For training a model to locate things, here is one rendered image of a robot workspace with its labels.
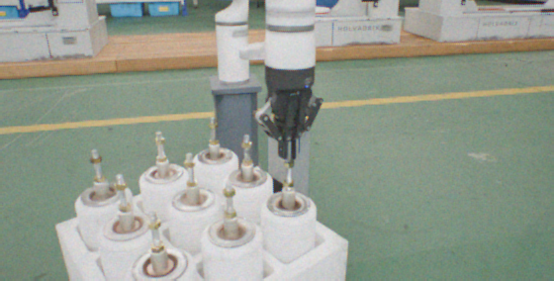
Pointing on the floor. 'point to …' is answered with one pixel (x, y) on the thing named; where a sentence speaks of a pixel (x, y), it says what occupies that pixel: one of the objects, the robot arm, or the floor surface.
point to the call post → (293, 167)
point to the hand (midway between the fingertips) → (289, 148)
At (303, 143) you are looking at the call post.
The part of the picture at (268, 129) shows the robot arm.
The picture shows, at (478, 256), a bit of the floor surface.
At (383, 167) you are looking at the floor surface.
